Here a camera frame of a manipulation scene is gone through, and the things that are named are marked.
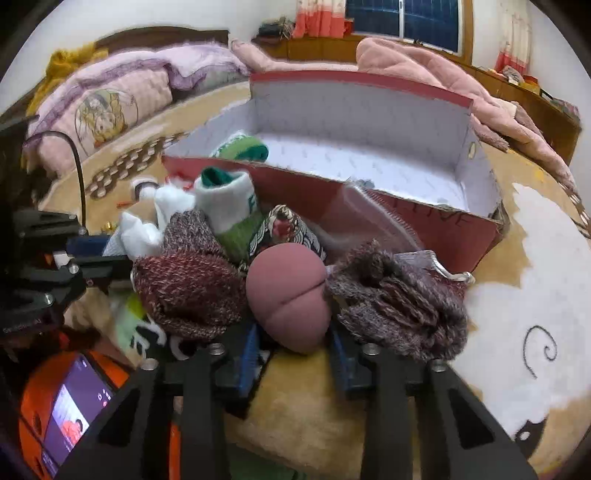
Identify white and red curtain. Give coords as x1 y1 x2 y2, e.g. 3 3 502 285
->
494 0 532 75
292 0 354 40

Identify white sock with green cuff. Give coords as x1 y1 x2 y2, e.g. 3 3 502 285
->
210 131 271 162

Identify pink bolster roll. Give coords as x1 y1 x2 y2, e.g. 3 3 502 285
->
231 39 361 73

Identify white cloth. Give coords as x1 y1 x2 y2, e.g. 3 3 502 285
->
139 180 197 222

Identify colourful items on ledge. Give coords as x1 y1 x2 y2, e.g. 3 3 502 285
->
501 65 542 96

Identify dark wooden headboard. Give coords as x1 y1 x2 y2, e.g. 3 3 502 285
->
0 27 230 127

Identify grey maroon knit sock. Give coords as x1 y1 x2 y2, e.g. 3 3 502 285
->
161 210 227 259
325 240 469 363

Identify orange object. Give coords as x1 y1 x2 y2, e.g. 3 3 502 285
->
18 339 182 480

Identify green and white sock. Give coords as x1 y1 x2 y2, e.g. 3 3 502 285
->
194 167 266 264

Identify black cable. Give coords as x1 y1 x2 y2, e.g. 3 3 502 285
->
25 130 88 229

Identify pink cartoon pillow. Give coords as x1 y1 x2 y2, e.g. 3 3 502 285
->
34 69 174 160

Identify beige patterned bed blanket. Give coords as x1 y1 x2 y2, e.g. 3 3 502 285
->
37 78 591 480

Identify clear plastic bag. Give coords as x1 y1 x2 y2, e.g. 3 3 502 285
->
318 182 476 284

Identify green items on ledge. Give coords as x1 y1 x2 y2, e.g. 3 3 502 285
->
257 17 295 41

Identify dark patterned fabric pouch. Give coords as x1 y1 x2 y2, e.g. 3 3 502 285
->
249 204 326 268

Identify white drawstring pouch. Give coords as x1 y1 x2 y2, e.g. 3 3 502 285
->
104 203 164 261

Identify pink fluffy quilt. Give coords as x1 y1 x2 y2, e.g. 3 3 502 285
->
355 37 578 190

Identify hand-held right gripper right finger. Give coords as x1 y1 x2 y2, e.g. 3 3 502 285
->
325 323 539 480

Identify yellow cloth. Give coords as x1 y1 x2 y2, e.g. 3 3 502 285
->
28 46 109 116

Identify red cardboard box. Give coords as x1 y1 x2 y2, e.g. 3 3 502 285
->
161 69 506 273

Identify window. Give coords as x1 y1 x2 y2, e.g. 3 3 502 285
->
345 0 462 54

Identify pink soft ball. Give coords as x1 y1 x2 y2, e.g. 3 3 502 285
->
245 244 333 355

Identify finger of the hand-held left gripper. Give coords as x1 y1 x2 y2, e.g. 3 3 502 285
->
44 256 137 319
46 211 114 257

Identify smartphone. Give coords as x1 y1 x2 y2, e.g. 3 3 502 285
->
41 353 116 468

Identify white sock with black print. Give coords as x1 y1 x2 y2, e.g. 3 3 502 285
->
111 295 168 361

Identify lavender pillow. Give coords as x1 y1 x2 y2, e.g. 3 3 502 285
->
157 41 250 93

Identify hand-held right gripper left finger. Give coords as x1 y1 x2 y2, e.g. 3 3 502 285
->
60 323 264 480

